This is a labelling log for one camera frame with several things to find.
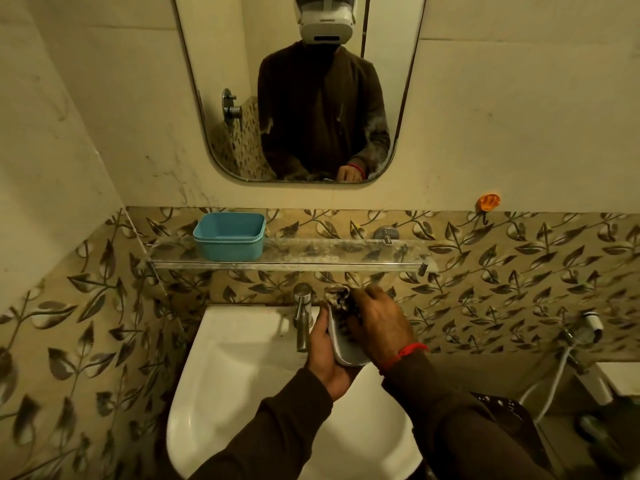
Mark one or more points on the black perforated bin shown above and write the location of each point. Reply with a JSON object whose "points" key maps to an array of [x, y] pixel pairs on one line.
{"points": [[510, 417]]}

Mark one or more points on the rounded wall mirror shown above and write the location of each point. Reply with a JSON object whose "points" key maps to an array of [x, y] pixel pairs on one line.
{"points": [[235, 54]]}

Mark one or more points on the person's left forearm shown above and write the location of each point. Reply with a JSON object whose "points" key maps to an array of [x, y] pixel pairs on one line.
{"points": [[272, 429]]}

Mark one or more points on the blue plastic container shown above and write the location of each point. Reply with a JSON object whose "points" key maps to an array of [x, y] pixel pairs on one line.
{"points": [[229, 240]]}

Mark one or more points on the grey scrub pad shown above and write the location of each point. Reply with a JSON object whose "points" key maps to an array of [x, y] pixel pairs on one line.
{"points": [[339, 296]]}

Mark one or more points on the orange wall hook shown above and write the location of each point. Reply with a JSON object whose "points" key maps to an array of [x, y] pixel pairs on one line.
{"points": [[488, 201]]}

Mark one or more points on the chrome shelf mount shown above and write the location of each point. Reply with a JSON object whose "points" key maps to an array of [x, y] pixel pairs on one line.
{"points": [[386, 234]]}

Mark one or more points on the chrome basin tap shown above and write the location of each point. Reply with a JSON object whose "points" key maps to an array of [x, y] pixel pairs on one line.
{"points": [[302, 314]]}

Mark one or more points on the person's left thumb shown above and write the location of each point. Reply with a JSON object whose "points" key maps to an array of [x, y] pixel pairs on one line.
{"points": [[318, 327]]}

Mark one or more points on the chrome hand sprayer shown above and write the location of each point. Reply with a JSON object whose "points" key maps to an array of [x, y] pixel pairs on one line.
{"points": [[585, 327]]}

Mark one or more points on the person's right forearm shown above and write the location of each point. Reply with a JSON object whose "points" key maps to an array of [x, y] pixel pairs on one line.
{"points": [[450, 419]]}

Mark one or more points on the glass wall shelf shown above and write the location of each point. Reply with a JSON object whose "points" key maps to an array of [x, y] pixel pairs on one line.
{"points": [[310, 254]]}

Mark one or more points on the person's right fingers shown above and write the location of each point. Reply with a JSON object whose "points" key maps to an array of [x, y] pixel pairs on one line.
{"points": [[372, 307]]}

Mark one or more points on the red thread wristband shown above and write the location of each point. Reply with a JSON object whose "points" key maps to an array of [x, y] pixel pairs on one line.
{"points": [[402, 354]]}

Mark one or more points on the white ceramic wash basin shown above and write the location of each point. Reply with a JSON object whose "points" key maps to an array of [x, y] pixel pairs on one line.
{"points": [[240, 374]]}

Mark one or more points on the white toilet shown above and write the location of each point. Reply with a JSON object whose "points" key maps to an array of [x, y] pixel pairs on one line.
{"points": [[612, 379]]}

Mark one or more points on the person's right hand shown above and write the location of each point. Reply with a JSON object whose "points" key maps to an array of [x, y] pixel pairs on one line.
{"points": [[385, 327]]}

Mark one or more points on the person's left hand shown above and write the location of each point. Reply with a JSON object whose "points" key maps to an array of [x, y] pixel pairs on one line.
{"points": [[325, 372]]}

